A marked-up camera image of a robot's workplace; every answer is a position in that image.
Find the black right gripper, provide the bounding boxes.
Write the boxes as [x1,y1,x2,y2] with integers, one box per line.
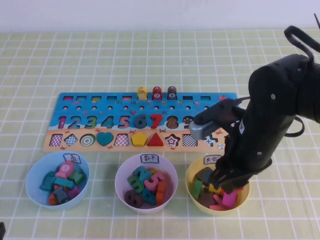
[208,138,273,195]

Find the brown wooden shape piece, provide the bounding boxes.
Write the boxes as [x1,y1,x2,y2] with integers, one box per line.
[197,191,218,208]

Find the coral wooden shape piece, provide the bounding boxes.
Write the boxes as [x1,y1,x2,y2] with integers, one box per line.
[209,194,237,211]

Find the paper label on yellow bowl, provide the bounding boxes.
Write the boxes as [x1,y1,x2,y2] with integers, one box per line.
[203,154,223,166]

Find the yellow plastic bowl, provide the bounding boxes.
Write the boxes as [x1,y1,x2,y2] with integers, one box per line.
[184,156,251,216]

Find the light blue plastic bowl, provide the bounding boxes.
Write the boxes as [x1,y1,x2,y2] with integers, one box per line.
[25,151,90,211]

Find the orange wooden number piece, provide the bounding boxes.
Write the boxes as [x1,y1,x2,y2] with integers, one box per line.
[156,181,167,206]

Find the paper label on pink bowl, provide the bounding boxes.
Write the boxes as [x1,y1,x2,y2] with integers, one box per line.
[140,153,160,165]

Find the pale pink plastic bowl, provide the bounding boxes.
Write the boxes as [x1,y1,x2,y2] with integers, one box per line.
[114,152,179,215]

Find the paper label on blue bowl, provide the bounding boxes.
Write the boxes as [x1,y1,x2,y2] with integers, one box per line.
[62,152,82,165]

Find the blue wooden puzzle board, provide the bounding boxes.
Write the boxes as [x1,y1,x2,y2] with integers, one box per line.
[41,92,241,153]

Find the yellow wooden equals sign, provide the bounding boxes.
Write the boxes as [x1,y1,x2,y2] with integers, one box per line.
[208,184,224,196]

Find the magenta wooden square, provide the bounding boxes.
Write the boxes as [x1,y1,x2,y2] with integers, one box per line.
[221,191,238,208]

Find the dark teal wooden diamond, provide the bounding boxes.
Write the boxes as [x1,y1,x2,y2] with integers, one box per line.
[194,166,216,186]

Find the green wooden shape block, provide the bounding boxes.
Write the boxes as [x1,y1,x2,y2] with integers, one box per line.
[191,179,203,200]

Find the teal wooden fish white stripes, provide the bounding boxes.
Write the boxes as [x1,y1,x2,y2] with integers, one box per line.
[38,172,57,192]

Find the pink wooden number five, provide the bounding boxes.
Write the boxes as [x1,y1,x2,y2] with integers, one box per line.
[143,171,166,192]

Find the dark grey wooden fish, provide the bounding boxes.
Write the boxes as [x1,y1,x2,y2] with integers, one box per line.
[52,186,71,205]

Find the teal wooden number four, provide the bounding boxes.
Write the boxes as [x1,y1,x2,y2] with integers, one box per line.
[141,187,158,206]

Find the plain teal wooden fish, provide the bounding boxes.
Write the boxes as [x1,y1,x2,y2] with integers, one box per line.
[53,177,75,189]

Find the red wooden triangle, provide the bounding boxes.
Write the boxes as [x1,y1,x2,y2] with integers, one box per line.
[146,132,165,147]

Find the purple wooden fish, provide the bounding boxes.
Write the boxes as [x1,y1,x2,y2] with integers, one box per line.
[67,186,82,200]

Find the green wooden number three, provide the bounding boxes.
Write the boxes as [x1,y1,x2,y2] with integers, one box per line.
[127,174,144,192]

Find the pink wooden fish five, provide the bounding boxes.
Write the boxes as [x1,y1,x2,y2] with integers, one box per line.
[54,161,75,180]

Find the brown wooden number eight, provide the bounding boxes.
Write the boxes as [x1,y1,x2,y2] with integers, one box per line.
[124,189,145,208]

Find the red wooden number seven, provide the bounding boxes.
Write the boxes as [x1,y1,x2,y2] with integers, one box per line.
[149,114,163,129]

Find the green wooden fish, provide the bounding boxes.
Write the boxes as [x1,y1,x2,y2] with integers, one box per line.
[67,168,85,185]

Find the yellow wooden pentagon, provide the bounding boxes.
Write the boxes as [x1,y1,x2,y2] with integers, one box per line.
[131,131,147,147]

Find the brown wooden fish eight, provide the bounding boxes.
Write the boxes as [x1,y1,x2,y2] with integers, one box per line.
[166,86,178,101]

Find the dark blue wooden number six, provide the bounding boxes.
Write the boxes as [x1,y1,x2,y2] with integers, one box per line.
[133,114,148,129]

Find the red wooden fish seven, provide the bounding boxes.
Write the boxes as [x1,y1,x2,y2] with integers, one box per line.
[152,86,163,101]

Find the yellow wooden fish six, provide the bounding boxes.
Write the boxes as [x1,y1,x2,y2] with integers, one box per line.
[136,86,148,101]

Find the teal wooden heart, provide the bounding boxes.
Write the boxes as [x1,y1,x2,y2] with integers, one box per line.
[96,131,115,147]

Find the green checked tablecloth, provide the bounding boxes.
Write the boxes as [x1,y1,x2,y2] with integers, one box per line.
[0,29,320,240]

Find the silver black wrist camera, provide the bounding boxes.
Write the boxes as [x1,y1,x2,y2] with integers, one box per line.
[188,98,247,141]

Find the black cable under arm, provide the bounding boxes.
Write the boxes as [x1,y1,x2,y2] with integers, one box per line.
[284,116,306,138]

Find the thick black looped cable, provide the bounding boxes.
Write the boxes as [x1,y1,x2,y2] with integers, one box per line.
[283,24,320,66]

